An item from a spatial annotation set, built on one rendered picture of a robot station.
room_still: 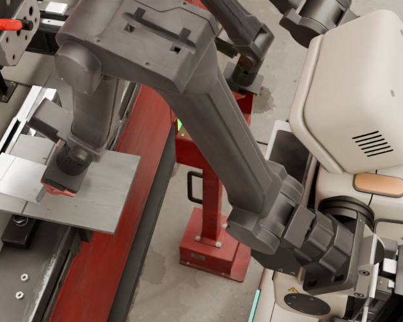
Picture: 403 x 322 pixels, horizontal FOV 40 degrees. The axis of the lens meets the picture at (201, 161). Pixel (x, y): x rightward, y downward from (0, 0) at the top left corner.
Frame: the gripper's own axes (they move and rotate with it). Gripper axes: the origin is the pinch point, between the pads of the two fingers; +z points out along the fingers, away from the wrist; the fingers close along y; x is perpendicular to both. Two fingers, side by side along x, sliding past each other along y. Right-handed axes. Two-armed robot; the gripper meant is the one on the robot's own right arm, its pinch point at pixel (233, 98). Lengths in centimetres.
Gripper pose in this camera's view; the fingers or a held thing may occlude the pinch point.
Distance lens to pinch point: 150.8
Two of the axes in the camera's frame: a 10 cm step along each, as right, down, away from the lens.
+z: -2.3, 5.0, 8.4
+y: -9.2, -3.9, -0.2
